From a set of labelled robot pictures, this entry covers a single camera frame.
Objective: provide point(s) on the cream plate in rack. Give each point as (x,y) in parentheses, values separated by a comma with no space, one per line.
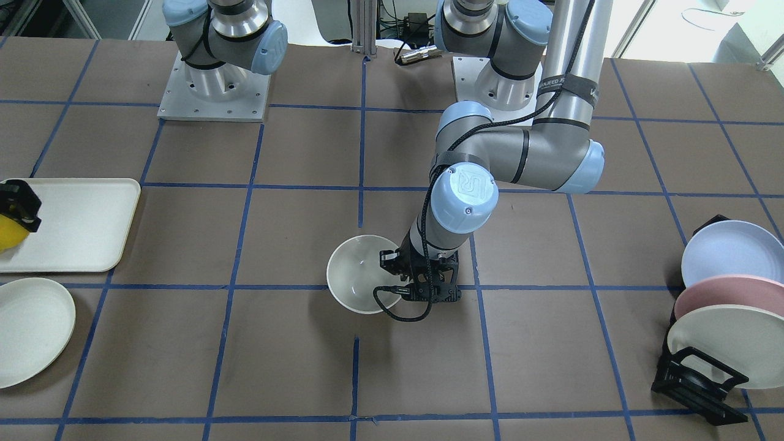
(747,339)

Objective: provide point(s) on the shallow cream plate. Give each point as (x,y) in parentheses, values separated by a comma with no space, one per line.
(38,317)

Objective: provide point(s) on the yellow lemon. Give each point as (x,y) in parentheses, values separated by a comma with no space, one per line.
(12,233)

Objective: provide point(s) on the lavender plate in rack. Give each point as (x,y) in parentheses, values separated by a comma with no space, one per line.
(732,247)

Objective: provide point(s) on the white rectangular tray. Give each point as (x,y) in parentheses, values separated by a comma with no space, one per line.
(85,224)

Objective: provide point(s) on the pink plate in rack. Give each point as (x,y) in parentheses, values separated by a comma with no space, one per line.
(731,289)

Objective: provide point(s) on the white ceramic bowl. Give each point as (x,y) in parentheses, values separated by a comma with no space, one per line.
(354,272)

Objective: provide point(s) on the black plate rack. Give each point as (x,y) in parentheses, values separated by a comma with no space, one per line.
(695,390)

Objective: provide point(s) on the aluminium frame post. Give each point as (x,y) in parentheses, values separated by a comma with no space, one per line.
(363,18)

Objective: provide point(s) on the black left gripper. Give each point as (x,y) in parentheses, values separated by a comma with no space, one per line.
(392,262)

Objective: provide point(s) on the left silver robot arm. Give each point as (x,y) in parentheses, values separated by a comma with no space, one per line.
(532,128)

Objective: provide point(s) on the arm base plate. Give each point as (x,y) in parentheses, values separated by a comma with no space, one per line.
(476,80)
(211,101)

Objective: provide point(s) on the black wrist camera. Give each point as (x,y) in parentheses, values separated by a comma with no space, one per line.
(436,295)

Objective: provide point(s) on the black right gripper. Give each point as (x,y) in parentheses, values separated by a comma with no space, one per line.
(15,203)

